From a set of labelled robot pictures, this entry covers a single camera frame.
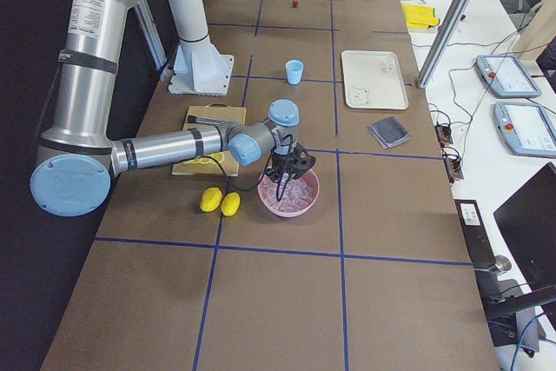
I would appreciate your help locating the grey folded cloth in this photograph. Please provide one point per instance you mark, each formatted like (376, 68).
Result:
(389, 132)

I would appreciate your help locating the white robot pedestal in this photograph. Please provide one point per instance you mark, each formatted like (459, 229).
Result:
(199, 68)

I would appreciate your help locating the cream bear tray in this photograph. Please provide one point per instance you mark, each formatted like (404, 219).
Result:
(372, 80)

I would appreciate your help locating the wooden cutting board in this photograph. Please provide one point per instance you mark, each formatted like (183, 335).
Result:
(230, 165)

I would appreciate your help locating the teach pendant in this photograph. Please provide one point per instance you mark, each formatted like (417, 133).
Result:
(507, 77)
(525, 129)

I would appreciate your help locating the lemon slices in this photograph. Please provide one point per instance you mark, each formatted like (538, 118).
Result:
(213, 159)

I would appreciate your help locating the aluminium frame post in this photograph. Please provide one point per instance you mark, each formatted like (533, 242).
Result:
(445, 32)

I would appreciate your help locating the pink bowl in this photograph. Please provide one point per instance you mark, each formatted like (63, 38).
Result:
(310, 178)

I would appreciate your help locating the light blue plastic cup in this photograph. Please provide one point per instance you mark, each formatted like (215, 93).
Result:
(294, 70)

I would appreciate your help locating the yellow cloth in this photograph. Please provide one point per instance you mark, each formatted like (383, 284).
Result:
(420, 16)

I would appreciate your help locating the black laptop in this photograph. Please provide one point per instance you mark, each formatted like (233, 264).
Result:
(527, 223)

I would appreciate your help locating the orange relay board far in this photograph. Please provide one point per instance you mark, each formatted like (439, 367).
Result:
(444, 134)

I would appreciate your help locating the yellow lemon far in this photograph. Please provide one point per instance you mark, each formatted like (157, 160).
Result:
(211, 199)

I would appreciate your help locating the clear ice cubes pile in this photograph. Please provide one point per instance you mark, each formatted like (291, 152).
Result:
(296, 196)

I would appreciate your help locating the black steel tube tool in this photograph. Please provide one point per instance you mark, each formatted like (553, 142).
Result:
(203, 120)

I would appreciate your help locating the far teach pendant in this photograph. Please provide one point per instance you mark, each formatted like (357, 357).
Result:
(507, 77)

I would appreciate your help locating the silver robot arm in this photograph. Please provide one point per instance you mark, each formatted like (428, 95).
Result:
(77, 162)

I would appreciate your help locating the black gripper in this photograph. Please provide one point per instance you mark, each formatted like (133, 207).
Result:
(281, 166)

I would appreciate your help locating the near teach pendant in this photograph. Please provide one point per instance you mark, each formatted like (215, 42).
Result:
(525, 129)

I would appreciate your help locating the orange relay board near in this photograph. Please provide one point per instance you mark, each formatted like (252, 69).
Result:
(453, 167)

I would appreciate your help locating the yellow lemon near bowl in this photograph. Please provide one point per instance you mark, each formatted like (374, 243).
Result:
(230, 204)

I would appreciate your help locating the orange relay board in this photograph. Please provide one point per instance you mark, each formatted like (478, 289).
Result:
(453, 167)
(444, 134)

